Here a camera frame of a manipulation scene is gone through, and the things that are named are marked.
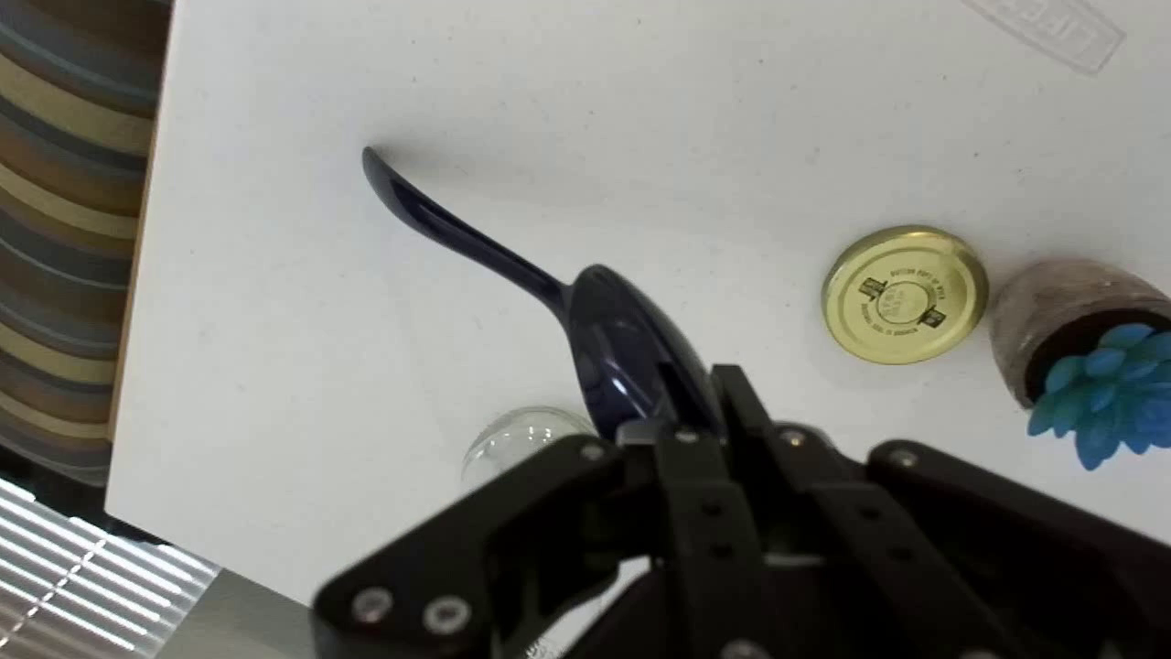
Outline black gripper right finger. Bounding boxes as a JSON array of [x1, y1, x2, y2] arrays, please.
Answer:
[[714, 365, 1171, 659]]

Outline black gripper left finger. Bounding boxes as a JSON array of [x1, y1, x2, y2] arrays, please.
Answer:
[[310, 425, 769, 659]]

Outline black ladle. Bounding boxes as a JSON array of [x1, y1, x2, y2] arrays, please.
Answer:
[[363, 147, 723, 438]]

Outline clear glass jar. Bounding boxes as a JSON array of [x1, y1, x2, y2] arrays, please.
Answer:
[[459, 408, 590, 488]]

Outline gold jar lid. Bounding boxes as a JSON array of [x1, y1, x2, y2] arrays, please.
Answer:
[[818, 222, 986, 365]]

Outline small blue succulent pot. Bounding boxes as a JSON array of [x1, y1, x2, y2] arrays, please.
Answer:
[[990, 257, 1171, 474]]

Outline white table top board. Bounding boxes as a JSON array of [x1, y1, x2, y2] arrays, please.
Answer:
[[110, 0, 1171, 596]]

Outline white window blinds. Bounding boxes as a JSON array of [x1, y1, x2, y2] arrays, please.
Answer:
[[0, 485, 218, 659]]

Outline striped sofa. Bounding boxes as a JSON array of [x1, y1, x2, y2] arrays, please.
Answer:
[[0, 0, 173, 488]]

